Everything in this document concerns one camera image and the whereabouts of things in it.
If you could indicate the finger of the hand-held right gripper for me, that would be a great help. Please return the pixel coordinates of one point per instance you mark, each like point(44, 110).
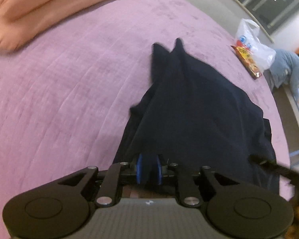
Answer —
point(284, 168)

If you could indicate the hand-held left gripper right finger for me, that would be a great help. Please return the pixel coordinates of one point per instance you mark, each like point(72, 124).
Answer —
point(160, 169)

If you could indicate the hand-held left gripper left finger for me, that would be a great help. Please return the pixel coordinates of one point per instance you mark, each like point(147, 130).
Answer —
point(139, 166)

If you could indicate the black hoodie with white stripes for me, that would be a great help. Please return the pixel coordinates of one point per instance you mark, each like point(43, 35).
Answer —
point(194, 104)

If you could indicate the purple quilted bed cover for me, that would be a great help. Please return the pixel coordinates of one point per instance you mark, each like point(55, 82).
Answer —
point(64, 92)

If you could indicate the red and yellow snack packet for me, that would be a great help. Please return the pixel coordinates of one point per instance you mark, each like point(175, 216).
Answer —
point(248, 62)

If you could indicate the white printed plastic bag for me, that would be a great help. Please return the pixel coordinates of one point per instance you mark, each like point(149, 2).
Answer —
point(260, 52)

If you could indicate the folded pink blanket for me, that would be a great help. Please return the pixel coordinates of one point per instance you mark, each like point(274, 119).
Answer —
point(39, 7)

